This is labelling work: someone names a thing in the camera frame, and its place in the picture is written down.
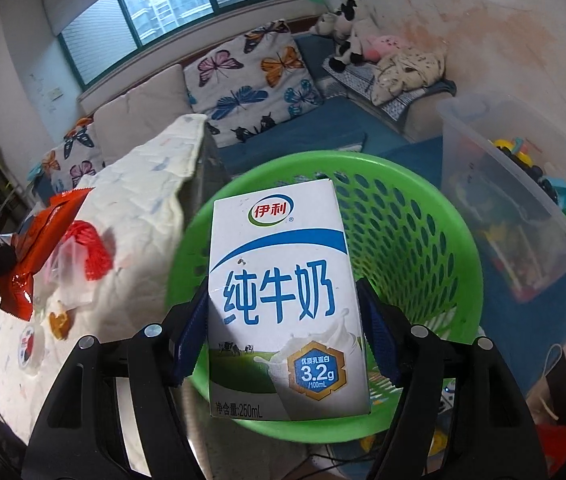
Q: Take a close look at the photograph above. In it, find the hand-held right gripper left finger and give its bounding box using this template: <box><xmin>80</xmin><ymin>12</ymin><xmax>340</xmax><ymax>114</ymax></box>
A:
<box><xmin>22</xmin><ymin>277</ymin><xmax>212</xmax><ymax>480</ymax></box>

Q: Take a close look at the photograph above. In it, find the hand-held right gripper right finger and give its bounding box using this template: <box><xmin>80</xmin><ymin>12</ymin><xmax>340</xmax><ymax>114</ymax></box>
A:
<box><xmin>355</xmin><ymin>277</ymin><xmax>548</xmax><ymax>480</ymax></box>

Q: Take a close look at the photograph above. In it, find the orange snack packet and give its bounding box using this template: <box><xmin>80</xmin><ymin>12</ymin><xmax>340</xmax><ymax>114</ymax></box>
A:
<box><xmin>0</xmin><ymin>187</ymin><xmax>96</xmax><ymax>321</ymax></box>

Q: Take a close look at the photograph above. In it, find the green plastic basket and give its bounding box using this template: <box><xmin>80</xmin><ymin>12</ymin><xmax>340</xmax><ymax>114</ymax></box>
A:
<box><xmin>165</xmin><ymin>150</ymin><xmax>484</xmax><ymax>443</ymax></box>

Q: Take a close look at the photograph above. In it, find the white blue milk carton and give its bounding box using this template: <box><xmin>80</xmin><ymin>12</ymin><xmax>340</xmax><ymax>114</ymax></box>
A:
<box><xmin>208</xmin><ymin>178</ymin><xmax>371</xmax><ymax>420</ymax></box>

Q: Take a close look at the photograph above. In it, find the small orange snack wrapper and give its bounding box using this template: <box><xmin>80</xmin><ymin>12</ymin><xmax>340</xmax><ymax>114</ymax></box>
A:
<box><xmin>49</xmin><ymin>310</ymin><xmax>74</xmax><ymax>341</ymax></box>

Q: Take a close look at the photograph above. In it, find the round white lidded cup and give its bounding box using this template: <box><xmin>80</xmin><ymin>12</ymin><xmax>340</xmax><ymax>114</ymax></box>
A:
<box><xmin>17</xmin><ymin>324</ymin><xmax>46</xmax><ymax>371</ymax></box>

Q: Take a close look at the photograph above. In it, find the red and clear plastic wrapper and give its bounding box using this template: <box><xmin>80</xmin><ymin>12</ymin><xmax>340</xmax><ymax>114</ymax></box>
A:
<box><xmin>45</xmin><ymin>221</ymin><xmax>114</xmax><ymax>311</ymax></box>

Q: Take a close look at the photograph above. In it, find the small butterfly print cushion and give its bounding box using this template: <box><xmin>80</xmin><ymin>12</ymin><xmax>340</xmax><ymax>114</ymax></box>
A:
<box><xmin>30</xmin><ymin>117</ymin><xmax>106</xmax><ymax>193</ymax></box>

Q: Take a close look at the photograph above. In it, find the white quilted blanket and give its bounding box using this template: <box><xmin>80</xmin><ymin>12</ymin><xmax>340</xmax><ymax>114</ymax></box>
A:
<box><xmin>0</xmin><ymin>114</ymin><xmax>208</xmax><ymax>461</ymax></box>

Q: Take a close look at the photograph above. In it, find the clear plastic storage bin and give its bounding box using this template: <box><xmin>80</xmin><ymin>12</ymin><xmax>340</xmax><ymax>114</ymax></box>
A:
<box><xmin>435</xmin><ymin>91</ymin><xmax>566</xmax><ymax>303</ymax></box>

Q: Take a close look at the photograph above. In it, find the beige cushion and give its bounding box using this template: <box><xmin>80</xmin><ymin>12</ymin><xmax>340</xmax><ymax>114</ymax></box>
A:
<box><xmin>94</xmin><ymin>64</ymin><xmax>194</xmax><ymax>161</ymax></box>

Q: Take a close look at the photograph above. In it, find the pile of colourful toys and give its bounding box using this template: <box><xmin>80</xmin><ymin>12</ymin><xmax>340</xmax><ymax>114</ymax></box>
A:
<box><xmin>455</xmin><ymin>137</ymin><xmax>566</xmax><ymax>291</ymax></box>

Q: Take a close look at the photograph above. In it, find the blue sofa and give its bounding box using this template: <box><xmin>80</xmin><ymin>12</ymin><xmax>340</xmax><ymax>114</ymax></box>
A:
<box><xmin>213</xmin><ymin>35</ymin><xmax>458</xmax><ymax>176</ymax></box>

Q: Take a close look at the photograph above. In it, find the grey checked blanket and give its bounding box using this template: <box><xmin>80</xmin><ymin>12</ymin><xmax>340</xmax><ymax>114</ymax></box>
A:
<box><xmin>330</xmin><ymin>65</ymin><xmax>458</xmax><ymax>118</ymax></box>

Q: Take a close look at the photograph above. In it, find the large butterfly print cushion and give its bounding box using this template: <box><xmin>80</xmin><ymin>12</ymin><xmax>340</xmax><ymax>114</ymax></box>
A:
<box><xmin>183</xmin><ymin>19</ymin><xmax>324</xmax><ymax>133</ymax></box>

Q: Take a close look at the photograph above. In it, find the beige patterned cloth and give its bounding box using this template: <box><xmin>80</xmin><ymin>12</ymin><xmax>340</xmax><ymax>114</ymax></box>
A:
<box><xmin>370</xmin><ymin>45</ymin><xmax>446</xmax><ymax>107</ymax></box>

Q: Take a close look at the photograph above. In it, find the black white plush toy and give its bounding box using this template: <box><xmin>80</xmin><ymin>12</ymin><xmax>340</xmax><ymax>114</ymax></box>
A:
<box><xmin>328</xmin><ymin>35</ymin><xmax>370</xmax><ymax>73</ymax></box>
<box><xmin>310</xmin><ymin>0</ymin><xmax>366</xmax><ymax>36</ymax></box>

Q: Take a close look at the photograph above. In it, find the pink plush toy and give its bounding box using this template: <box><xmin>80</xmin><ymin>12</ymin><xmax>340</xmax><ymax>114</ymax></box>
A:
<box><xmin>365</xmin><ymin>34</ymin><xmax>404</xmax><ymax>63</ymax></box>

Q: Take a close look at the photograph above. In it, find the green framed window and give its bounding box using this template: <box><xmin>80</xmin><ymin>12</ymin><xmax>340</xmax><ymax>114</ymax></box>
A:
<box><xmin>40</xmin><ymin>0</ymin><xmax>324</xmax><ymax>88</ymax></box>

